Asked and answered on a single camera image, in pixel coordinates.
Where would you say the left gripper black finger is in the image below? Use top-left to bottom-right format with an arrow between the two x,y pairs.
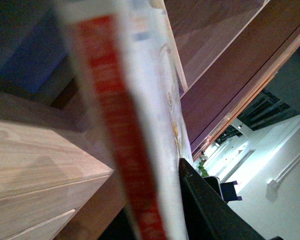
179,158 -> 264,240

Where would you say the white book with red spine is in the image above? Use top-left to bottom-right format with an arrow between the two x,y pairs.
54,0 -> 188,240

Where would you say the left wooden shelf cabinet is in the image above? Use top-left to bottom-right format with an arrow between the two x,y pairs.
0,0 -> 300,240

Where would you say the blue book on shelf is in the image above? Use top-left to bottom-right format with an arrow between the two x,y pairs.
0,10 -> 68,94

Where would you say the black chair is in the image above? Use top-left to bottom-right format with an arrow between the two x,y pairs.
203,176 -> 242,203

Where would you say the green potted plant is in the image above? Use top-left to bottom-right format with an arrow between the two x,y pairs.
198,158 -> 209,177

